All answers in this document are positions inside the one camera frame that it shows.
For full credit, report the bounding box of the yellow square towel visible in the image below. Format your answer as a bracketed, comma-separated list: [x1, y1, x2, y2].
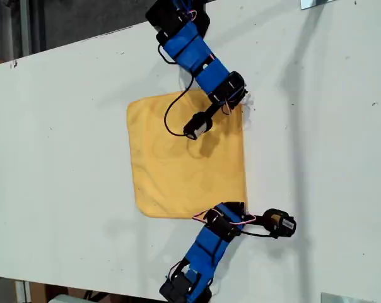
[126, 89, 256, 220]

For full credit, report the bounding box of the white table leg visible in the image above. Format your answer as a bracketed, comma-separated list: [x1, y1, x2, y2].
[15, 279, 32, 303]

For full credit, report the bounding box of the camera black stalk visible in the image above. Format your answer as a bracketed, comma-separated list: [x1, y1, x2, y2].
[204, 102, 225, 119]
[240, 215, 267, 227]

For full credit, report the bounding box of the camera black cable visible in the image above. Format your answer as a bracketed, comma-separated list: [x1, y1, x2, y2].
[157, 43, 196, 138]
[240, 229, 279, 240]

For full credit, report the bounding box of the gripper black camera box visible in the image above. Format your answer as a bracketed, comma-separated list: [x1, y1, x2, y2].
[182, 111, 214, 141]
[261, 208, 297, 239]

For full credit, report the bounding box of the grey metal post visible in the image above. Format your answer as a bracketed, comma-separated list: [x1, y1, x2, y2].
[18, 0, 32, 59]

